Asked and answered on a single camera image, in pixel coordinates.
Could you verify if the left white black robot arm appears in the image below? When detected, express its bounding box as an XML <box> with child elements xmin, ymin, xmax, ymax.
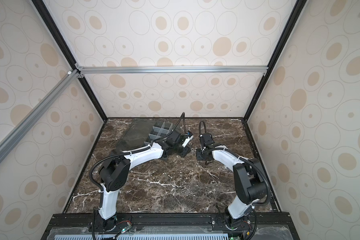
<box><xmin>89</xmin><ymin>129</ymin><xmax>194</xmax><ymax>232</ymax></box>

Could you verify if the horizontal aluminium frame bar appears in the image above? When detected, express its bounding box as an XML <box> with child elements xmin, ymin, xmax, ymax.
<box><xmin>79</xmin><ymin>66</ymin><xmax>268</xmax><ymax>74</ymax></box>

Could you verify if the diagonal aluminium frame bar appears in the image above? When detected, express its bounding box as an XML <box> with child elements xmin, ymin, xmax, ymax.
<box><xmin>0</xmin><ymin>70</ymin><xmax>79</xmax><ymax>163</ymax></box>

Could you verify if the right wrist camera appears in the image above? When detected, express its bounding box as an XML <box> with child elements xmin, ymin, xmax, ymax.
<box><xmin>199</xmin><ymin>133</ymin><xmax>215</xmax><ymax>149</ymax></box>

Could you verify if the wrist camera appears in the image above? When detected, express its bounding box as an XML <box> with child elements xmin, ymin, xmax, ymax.
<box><xmin>199</xmin><ymin>133</ymin><xmax>215</xmax><ymax>149</ymax></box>
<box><xmin>182</xmin><ymin>131</ymin><xmax>194</xmax><ymax>148</ymax></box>

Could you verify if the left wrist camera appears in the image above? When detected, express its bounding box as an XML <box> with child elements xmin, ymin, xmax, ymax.
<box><xmin>182</xmin><ymin>131</ymin><xmax>194</xmax><ymax>148</ymax></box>

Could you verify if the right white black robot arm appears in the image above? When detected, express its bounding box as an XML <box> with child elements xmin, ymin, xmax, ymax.
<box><xmin>196</xmin><ymin>145</ymin><xmax>272</xmax><ymax>229</ymax></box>

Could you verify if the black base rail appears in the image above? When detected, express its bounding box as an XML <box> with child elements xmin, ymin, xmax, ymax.
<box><xmin>42</xmin><ymin>212</ymin><xmax>299</xmax><ymax>240</ymax></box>

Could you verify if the clear compartment organizer box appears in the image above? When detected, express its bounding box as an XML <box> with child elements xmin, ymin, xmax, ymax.
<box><xmin>112</xmin><ymin>119</ymin><xmax>176</xmax><ymax>154</ymax></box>

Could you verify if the pile of black screws nuts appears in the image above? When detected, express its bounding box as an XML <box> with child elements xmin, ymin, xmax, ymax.
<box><xmin>188</xmin><ymin>143</ymin><xmax>199</xmax><ymax>154</ymax></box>

